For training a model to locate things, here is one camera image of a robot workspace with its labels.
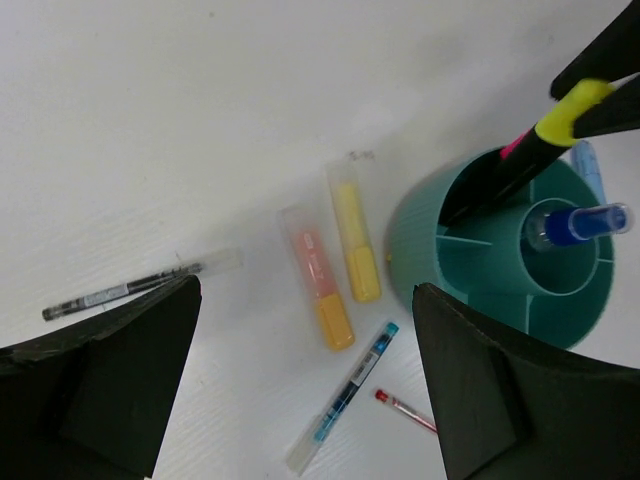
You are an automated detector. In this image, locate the yellow black highlighter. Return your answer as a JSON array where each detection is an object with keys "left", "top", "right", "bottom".
[{"left": 440, "top": 79, "right": 614, "bottom": 226}]

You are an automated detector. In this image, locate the blue capped glue bottle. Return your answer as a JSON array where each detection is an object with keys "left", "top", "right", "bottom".
[{"left": 521, "top": 201, "right": 634, "bottom": 253}]

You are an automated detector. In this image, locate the pink black highlighter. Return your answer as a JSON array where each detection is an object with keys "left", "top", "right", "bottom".
[{"left": 499, "top": 131, "right": 528, "bottom": 160}]

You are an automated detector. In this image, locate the teal round compartment organizer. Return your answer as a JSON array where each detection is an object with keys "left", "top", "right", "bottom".
[{"left": 386, "top": 155, "right": 615, "bottom": 349}]

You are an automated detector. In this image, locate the black gel pen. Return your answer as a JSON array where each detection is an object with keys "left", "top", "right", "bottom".
[{"left": 41, "top": 248, "right": 243, "bottom": 322}]

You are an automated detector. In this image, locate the red gel pen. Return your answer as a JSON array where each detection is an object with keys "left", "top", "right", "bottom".
[{"left": 374, "top": 389, "right": 437, "bottom": 435}]

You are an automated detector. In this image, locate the orange pastel highlighter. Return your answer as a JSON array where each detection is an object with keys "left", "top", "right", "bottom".
[{"left": 279, "top": 205, "right": 355, "bottom": 352}]

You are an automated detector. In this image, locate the blue pastel highlighter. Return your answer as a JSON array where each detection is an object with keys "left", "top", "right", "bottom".
[{"left": 570, "top": 140, "right": 607, "bottom": 205}]

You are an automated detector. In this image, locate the blue gel pen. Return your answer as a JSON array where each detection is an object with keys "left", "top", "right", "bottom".
[{"left": 286, "top": 322, "right": 399, "bottom": 477}]

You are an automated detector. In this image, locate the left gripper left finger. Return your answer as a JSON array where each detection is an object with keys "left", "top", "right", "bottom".
[{"left": 1, "top": 276, "right": 202, "bottom": 479}]

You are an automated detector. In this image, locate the yellow pastel highlighter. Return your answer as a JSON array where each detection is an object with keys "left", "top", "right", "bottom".
[{"left": 326, "top": 160, "right": 381, "bottom": 303}]

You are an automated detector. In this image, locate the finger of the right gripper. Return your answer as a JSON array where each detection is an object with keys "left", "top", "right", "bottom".
[
  {"left": 550, "top": 0, "right": 639, "bottom": 100},
  {"left": 573, "top": 75, "right": 639, "bottom": 139}
]

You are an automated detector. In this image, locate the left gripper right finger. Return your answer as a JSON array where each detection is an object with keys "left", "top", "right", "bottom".
[{"left": 412, "top": 283, "right": 639, "bottom": 479}]

